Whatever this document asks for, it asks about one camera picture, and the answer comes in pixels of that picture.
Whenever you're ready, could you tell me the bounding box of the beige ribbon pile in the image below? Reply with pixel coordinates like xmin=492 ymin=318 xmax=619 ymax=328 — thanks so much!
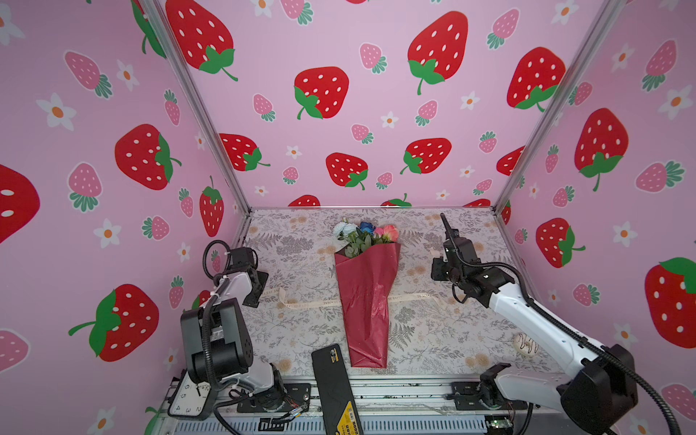
xmin=262 ymin=287 xmax=447 ymax=310

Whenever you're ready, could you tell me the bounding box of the large pink fake rose stem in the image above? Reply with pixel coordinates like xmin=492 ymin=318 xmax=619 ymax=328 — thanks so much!
xmin=382 ymin=225 xmax=400 ymax=243

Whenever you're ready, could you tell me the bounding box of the dark red wrapping paper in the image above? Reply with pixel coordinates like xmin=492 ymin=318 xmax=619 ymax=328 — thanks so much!
xmin=335 ymin=243 xmax=401 ymax=369

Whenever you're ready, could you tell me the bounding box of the blue fake rose stem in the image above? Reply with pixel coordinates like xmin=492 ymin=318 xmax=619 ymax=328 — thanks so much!
xmin=359 ymin=221 xmax=375 ymax=236

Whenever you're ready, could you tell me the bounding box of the white fake flower stem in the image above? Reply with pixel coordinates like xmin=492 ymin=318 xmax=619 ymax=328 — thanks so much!
xmin=333 ymin=220 xmax=374 ymax=258

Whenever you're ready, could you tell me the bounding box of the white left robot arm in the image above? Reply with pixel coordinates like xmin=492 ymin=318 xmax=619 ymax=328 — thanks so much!
xmin=169 ymin=239 xmax=288 ymax=434

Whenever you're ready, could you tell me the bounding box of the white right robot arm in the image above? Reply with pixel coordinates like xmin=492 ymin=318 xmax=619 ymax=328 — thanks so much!
xmin=431 ymin=222 xmax=681 ymax=434

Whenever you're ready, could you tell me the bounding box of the small beige patterned object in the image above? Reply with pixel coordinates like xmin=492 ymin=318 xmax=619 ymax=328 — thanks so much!
xmin=513 ymin=333 xmax=539 ymax=357

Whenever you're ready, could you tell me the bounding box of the black framed analog clock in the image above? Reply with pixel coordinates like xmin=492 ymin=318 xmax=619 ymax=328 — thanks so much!
xmin=167 ymin=370 xmax=218 ymax=421

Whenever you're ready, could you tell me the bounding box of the black flat device yellow label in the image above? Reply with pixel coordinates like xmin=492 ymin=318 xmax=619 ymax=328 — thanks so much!
xmin=311 ymin=344 xmax=364 ymax=435

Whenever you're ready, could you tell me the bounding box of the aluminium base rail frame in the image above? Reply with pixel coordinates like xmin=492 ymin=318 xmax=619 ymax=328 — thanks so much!
xmin=162 ymin=372 xmax=621 ymax=435

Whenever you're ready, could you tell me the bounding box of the aluminium corner post right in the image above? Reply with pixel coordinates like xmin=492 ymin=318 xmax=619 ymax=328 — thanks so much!
xmin=491 ymin=0 xmax=626 ymax=214

